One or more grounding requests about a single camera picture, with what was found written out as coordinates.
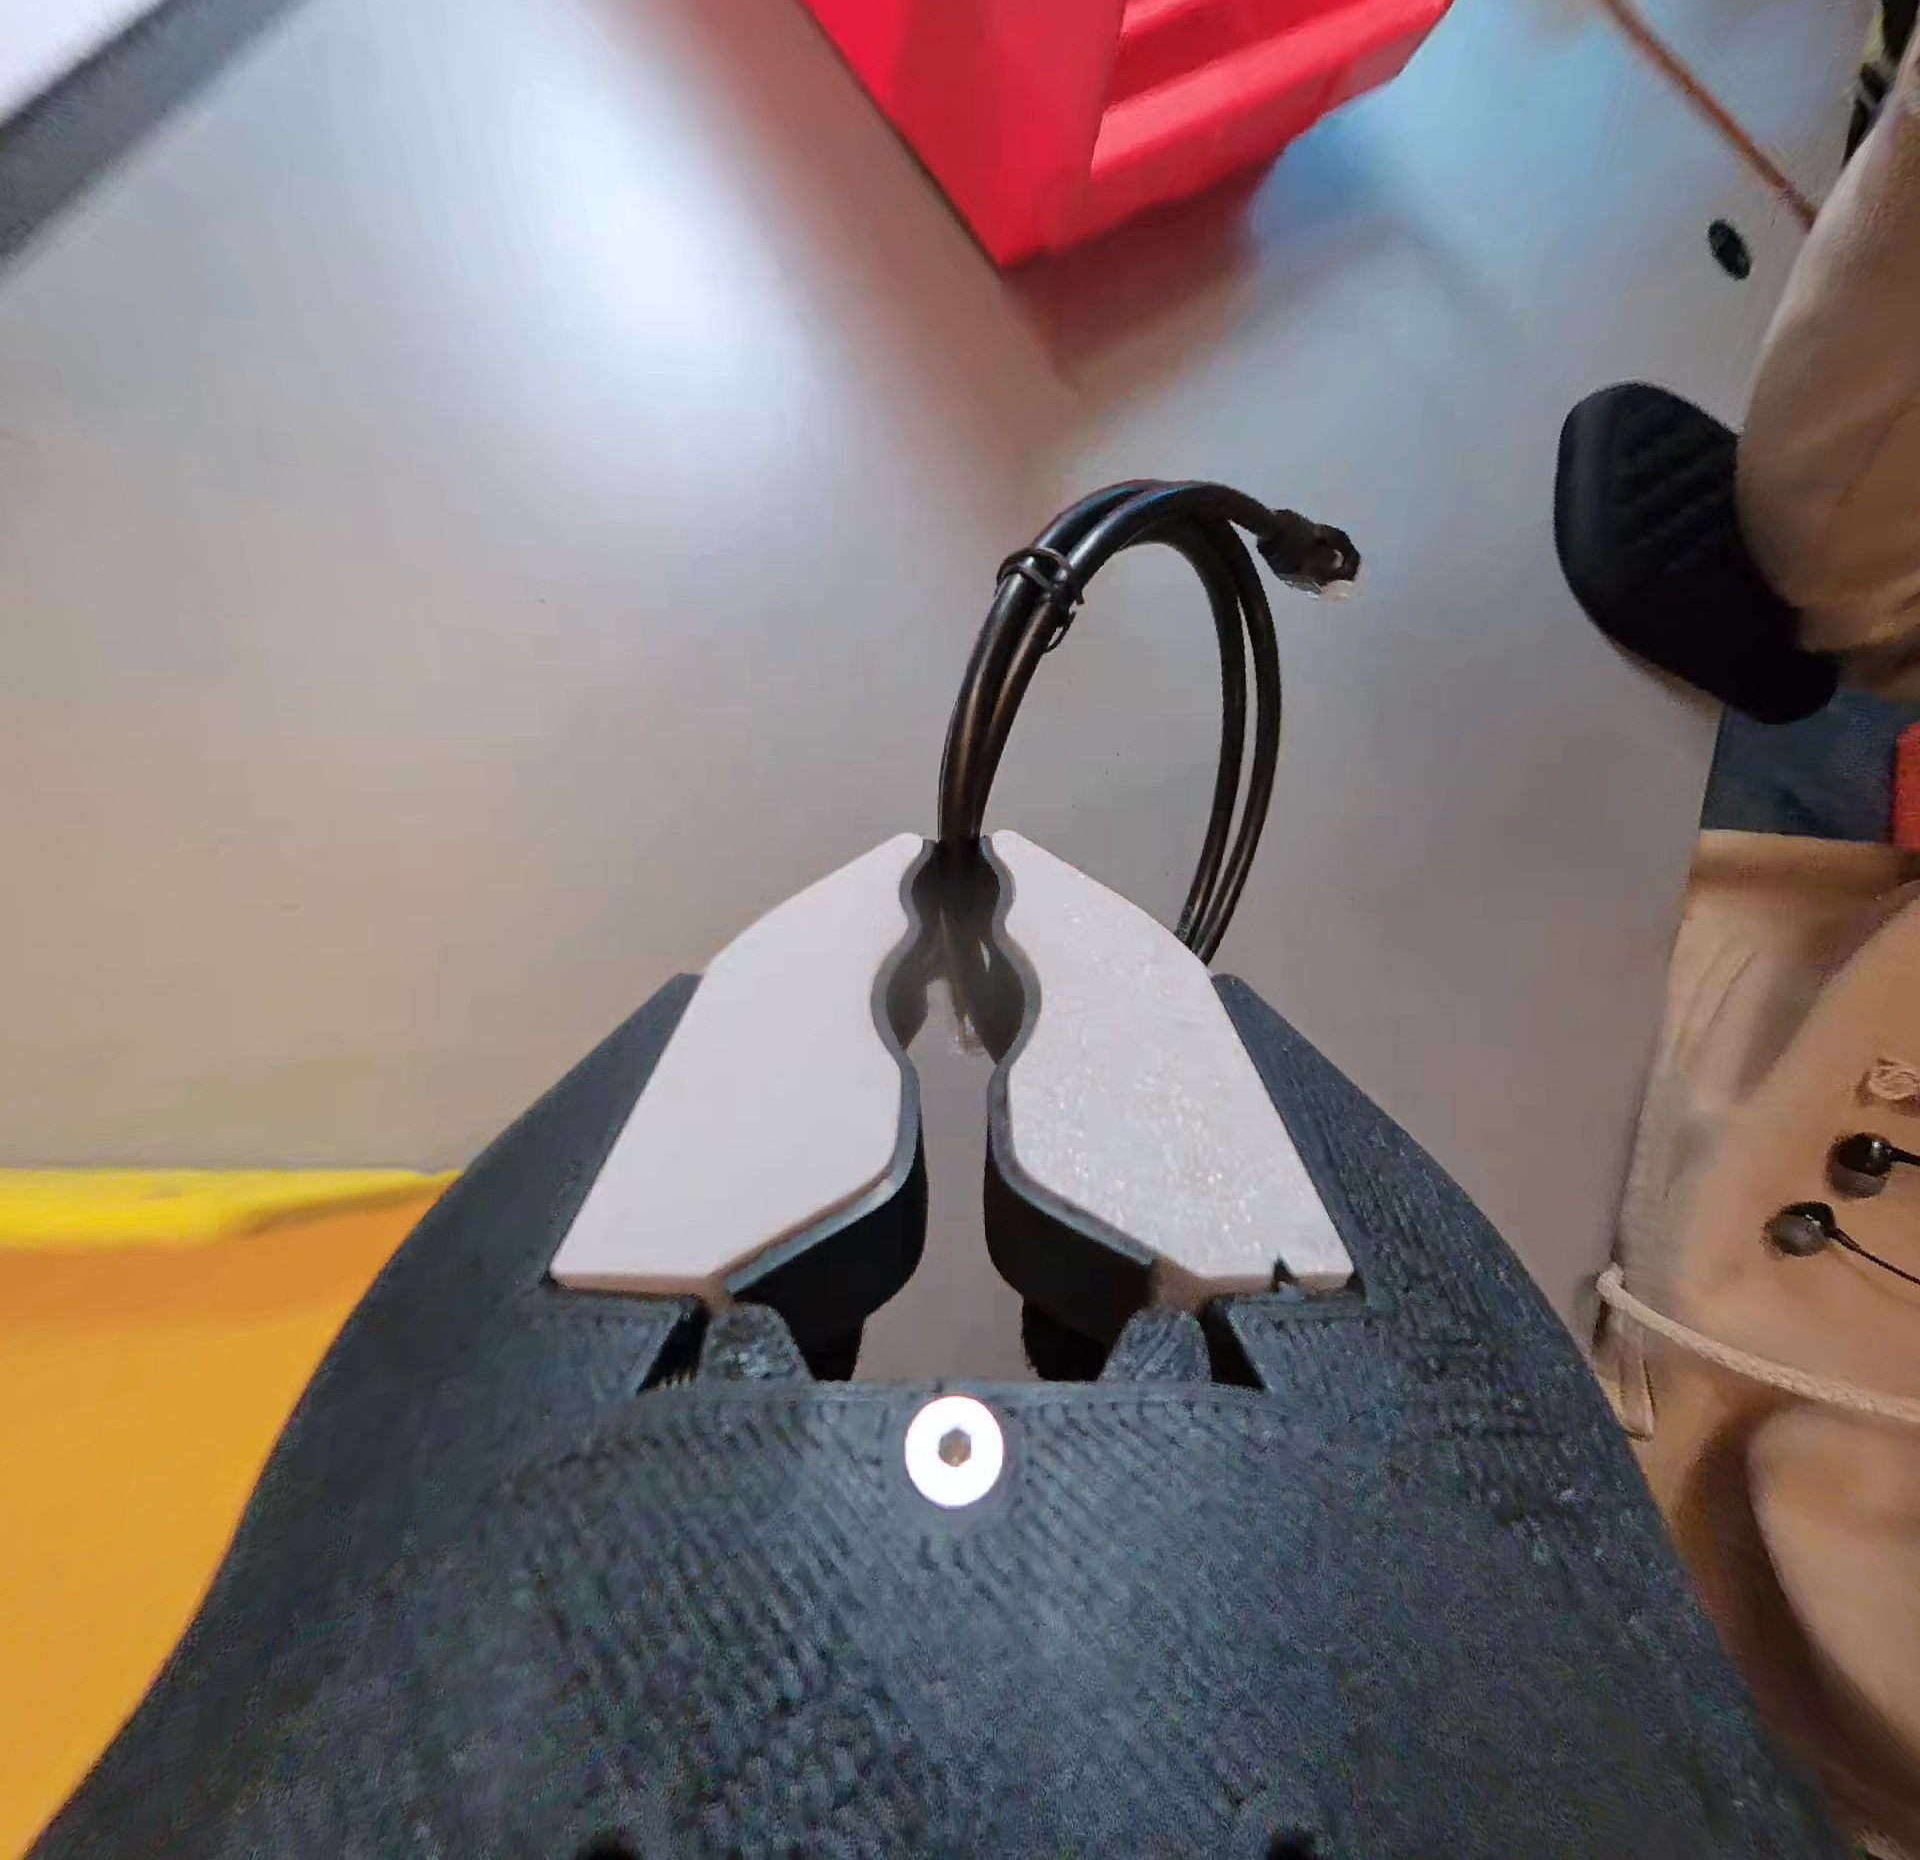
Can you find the person's beige sweatshirt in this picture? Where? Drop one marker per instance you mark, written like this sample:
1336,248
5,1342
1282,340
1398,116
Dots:
1785,1470

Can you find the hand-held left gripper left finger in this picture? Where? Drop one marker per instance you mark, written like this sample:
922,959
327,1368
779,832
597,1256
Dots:
749,1126

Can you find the yellow plastic bin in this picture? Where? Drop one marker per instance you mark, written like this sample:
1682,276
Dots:
167,1440

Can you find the red plastic bin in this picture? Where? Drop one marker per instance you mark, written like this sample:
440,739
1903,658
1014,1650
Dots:
1079,75

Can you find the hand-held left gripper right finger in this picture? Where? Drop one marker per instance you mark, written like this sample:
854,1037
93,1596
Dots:
1157,1108

